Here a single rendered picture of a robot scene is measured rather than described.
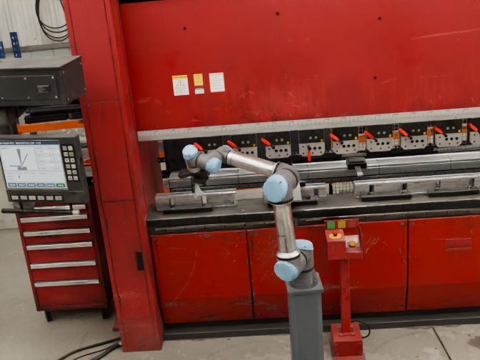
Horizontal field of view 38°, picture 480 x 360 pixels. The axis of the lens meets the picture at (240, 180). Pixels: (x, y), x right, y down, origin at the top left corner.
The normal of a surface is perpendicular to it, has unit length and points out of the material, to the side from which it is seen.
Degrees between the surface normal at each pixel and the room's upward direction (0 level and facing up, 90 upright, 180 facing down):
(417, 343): 0
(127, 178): 90
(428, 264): 90
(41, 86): 90
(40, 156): 90
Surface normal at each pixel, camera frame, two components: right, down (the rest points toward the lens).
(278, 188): -0.50, 0.23
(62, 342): -0.08, -0.93
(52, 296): -0.03, 0.37
